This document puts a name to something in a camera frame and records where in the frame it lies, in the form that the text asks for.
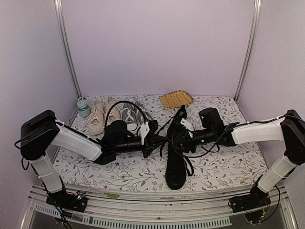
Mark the beige sneaker right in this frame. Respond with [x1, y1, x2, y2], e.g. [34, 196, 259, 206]
[105, 96, 122, 125]

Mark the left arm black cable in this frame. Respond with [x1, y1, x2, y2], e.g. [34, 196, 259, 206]
[106, 101, 148, 127]

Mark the black rear canvas sneaker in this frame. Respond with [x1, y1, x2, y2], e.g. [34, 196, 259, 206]
[167, 105, 187, 141]

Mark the aluminium front rail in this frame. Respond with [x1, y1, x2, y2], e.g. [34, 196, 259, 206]
[21, 184, 299, 229]

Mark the aluminium frame post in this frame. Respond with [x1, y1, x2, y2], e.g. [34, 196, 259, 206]
[54, 0, 82, 98]
[234, 0, 262, 103]

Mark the grey sneaker left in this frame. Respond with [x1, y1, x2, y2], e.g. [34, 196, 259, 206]
[122, 103, 139, 124]

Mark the black canvas sneaker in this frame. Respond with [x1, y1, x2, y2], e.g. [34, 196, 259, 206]
[167, 105, 187, 141]
[159, 138, 194, 190]

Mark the green tape piece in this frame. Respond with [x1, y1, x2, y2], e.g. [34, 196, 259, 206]
[104, 193, 119, 199]

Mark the aluminium frame post right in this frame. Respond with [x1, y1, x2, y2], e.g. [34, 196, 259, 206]
[234, 0, 262, 103]

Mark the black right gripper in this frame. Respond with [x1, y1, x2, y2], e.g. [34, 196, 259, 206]
[170, 128, 215, 154]

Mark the aluminium frame post left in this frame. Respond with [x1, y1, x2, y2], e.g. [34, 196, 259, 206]
[54, 0, 82, 98]

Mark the beige sneaker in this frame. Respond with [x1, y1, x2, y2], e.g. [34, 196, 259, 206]
[81, 100, 106, 135]
[105, 96, 122, 125]

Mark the pale green small jar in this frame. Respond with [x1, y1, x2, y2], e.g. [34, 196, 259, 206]
[76, 97, 91, 118]

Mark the grey sneaker right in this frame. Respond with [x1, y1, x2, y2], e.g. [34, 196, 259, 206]
[134, 100, 153, 124]

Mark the beige sneaker left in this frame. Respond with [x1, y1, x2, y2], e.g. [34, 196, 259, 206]
[81, 100, 106, 135]

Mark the black front canvas sneaker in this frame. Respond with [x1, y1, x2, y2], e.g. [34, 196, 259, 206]
[159, 138, 194, 190]

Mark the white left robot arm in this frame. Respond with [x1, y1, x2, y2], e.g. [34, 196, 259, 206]
[14, 110, 167, 211]

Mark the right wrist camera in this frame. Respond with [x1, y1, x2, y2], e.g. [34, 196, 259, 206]
[180, 118, 195, 138]

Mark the grey sneaker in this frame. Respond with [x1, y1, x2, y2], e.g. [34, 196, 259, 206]
[134, 100, 153, 124]
[122, 103, 139, 124]

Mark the woven bamboo tray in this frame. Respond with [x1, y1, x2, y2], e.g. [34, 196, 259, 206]
[159, 90, 193, 109]

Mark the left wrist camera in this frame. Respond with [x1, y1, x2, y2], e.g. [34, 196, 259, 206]
[140, 120, 158, 146]

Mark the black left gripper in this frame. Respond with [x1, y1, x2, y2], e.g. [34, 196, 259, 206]
[114, 135, 169, 159]

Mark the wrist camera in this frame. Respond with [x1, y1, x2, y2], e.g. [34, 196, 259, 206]
[180, 118, 195, 138]
[140, 120, 158, 146]

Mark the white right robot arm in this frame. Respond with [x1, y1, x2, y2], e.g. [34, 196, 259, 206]
[180, 108, 305, 213]

